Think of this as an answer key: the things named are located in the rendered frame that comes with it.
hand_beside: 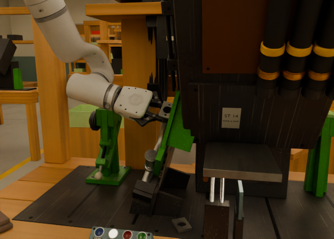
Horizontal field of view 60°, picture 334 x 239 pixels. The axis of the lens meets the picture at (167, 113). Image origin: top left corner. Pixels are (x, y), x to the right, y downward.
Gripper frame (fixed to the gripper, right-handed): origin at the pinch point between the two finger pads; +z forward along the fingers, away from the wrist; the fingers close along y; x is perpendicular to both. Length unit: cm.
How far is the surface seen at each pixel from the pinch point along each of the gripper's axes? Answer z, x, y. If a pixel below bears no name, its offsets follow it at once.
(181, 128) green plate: 6.8, -6.4, -7.1
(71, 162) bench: -39, 50, -9
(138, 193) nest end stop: 0.3, 8.1, -23.7
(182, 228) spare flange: 15.0, 5.7, -29.5
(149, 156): 0.6, -0.3, -15.1
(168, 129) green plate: 3.7, -6.6, -8.7
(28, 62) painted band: -684, 809, 523
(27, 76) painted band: -681, 848, 484
